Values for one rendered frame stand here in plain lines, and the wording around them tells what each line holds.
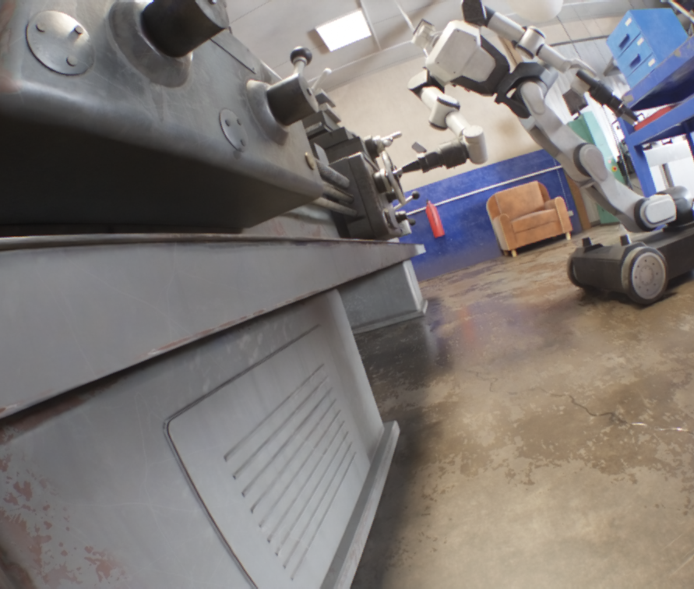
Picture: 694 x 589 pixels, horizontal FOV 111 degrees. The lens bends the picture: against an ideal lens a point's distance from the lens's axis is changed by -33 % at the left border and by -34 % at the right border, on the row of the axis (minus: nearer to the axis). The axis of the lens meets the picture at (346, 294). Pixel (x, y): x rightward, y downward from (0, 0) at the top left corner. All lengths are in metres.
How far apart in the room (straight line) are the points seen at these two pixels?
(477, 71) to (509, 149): 4.18
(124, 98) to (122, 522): 0.29
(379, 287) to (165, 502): 2.25
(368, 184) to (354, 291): 1.37
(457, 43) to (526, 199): 3.78
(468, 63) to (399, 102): 4.36
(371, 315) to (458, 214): 3.20
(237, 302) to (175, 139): 0.14
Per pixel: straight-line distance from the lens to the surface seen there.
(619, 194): 1.61
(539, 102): 1.53
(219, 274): 0.25
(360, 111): 5.91
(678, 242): 1.57
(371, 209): 1.20
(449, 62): 1.54
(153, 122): 0.28
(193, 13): 0.30
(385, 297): 2.45
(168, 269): 0.22
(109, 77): 0.27
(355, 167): 1.24
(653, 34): 2.16
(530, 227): 4.73
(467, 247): 5.38
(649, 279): 1.41
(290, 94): 0.46
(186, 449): 0.33
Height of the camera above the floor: 0.41
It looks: 3 degrees down
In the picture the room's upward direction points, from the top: 18 degrees counter-clockwise
